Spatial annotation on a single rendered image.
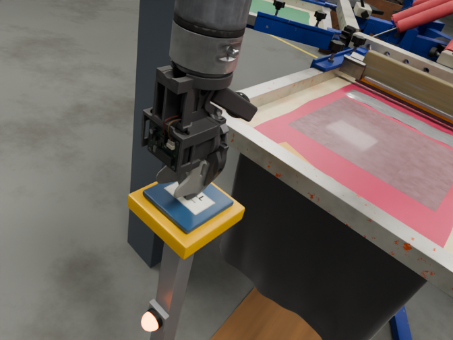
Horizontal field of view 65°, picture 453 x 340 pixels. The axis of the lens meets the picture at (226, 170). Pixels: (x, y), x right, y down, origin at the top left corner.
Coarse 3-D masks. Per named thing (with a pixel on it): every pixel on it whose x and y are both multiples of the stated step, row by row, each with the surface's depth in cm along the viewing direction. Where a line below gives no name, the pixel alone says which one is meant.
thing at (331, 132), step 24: (336, 96) 98; (384, 96) 106; (288, 120) 81; (312, 120) 84; (336, 120) 86; (360, 120) 89; (384, 120) 92; (312, 144) 75; (336, 144) 77; (360, 144) 79; (336, 168) 69
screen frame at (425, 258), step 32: (256, 96) 80; (256, 160) 65; (288, 160) 62; (320, 192) 58; (352, 192) 58; (352, 224) 56; (384, 224) 53; (416, 256) 51; (448, 256) 51; (448, 288) 50
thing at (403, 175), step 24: (432, 120) 99; (384, 144) 81; (408, 144) 84; (432, 144) 87; (360, 168) 71; (384, 168) 73; (408, 168) 75; (432, 168) 77; (360, 192) 65; (384, 192) 66; (408, 192) 68; (432, 192) 70; (408, 216) 62; (432, 216) 64; (432, 240) 58
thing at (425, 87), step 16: (368, 64) 104; (384, 64) 101; (400, 64) 99; (384, 80) 103; (400, 80) 100; (416, 80) 97; (432, 80) 95; (416, 96) 99; (432, 96) 96; (448, 96) 93; (448, 112) 95
